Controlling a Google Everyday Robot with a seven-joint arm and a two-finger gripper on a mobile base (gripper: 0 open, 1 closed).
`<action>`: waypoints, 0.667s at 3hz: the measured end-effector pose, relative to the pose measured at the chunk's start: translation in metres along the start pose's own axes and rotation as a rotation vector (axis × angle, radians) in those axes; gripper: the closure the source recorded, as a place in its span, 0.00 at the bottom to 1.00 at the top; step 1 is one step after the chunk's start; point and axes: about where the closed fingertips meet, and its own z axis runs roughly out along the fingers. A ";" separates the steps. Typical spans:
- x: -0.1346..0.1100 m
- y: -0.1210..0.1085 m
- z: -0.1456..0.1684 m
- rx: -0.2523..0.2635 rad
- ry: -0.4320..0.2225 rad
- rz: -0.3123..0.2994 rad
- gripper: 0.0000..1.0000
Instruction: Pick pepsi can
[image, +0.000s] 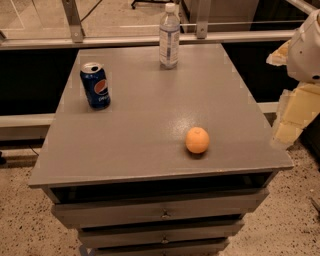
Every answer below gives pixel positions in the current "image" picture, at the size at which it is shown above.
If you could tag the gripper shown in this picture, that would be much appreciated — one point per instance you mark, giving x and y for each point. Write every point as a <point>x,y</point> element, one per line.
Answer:
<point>306,55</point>

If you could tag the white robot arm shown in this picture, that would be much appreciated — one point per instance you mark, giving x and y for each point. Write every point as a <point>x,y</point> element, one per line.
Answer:
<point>301,54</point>

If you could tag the blue pepsi can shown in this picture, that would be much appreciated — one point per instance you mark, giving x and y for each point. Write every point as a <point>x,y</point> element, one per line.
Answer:
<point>95,84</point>

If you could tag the orange fruit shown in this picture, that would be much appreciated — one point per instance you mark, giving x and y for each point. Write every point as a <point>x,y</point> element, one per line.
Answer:
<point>197,140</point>

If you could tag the clear plastic water bottle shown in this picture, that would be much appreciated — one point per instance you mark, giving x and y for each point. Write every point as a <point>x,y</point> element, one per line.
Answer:
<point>169,31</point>

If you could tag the bottom grey drawer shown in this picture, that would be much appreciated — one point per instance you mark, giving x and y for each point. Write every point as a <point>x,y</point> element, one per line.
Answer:
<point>181,248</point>

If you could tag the grey drawer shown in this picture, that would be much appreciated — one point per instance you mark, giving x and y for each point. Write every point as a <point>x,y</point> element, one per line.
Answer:
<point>159,234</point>
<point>157,209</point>
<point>181,248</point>

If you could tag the grey drawer cabinet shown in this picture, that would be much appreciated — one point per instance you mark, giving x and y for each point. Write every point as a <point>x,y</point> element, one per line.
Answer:
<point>135,148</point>

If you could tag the middle grey drawer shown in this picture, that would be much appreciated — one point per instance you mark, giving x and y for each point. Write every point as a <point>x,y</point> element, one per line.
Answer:
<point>159,234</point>

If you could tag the top grey drawer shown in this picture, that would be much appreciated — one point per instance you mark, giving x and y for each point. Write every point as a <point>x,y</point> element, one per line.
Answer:
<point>157,209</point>

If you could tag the metal railing frame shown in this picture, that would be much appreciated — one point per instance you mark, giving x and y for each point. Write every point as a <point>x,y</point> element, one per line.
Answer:
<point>50,24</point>

